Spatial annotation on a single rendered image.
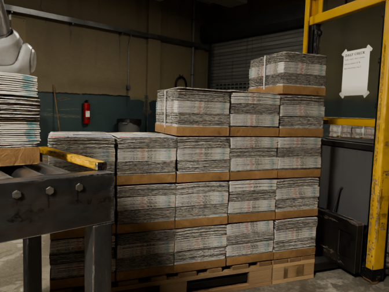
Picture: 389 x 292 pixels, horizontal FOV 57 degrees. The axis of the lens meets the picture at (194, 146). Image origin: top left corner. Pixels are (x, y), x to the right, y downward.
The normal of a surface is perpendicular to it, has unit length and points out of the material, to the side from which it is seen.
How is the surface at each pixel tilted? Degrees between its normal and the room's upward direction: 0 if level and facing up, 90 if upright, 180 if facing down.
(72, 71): 90
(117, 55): 90
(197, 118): 90
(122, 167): 90
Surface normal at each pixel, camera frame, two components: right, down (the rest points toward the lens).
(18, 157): 0.65, 0.11
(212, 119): 0.37, 0.10
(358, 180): -0.93, 0.00
